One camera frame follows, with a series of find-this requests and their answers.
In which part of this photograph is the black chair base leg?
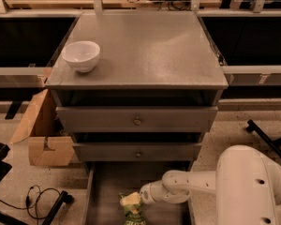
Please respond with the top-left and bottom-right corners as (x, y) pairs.
(246, 120), (281, 158)

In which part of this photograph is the brown cardboard box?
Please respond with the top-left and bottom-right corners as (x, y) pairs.
(10, 89), (74, 167)

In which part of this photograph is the white ceramic bowl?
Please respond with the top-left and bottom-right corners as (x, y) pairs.
(62, 41), (101, 72)

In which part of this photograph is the grey top drawer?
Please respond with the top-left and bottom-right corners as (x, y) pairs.
(56, 106), (217, 133)

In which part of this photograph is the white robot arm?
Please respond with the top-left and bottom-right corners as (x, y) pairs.
(120, 145), (281, 225)

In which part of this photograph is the black cable on floor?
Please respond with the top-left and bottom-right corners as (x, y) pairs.
(0, 185), (62, 221)

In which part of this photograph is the grey drawer cabinet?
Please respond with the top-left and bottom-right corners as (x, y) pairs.
(45, 10), (229, 173)

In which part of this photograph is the black stand leg left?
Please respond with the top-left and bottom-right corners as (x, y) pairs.
(42, 190), (74, 225)

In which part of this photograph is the green jalapeno chip bag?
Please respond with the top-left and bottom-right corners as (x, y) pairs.
(121, 202), (146, 225)

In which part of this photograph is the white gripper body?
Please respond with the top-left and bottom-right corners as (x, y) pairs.
(140, 181), (190, 204)

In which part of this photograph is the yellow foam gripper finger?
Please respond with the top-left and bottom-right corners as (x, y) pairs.
(120, 192), (141, 206)

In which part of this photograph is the grey middle drawer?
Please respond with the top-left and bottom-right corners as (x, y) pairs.
(73, 142), (201, 161)

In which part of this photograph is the grey open bottom drawer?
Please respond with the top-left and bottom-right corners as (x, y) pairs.
(82, 161), (195, 225)

